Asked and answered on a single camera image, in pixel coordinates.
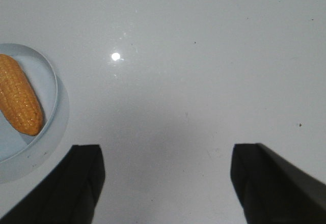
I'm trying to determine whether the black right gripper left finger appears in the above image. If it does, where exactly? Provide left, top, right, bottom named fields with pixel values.
left=1, top=145, right=105, bottom=223

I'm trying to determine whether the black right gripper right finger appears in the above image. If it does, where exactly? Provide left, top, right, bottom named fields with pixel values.
left=230, top=143, right=325, bottom=223

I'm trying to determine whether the light blue plate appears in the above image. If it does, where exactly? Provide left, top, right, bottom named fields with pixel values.
left=1, top=43, right=58, bottom=162

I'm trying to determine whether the orange corn cob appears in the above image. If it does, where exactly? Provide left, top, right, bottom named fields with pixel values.
left=1, top=54, right=43, bottom=136

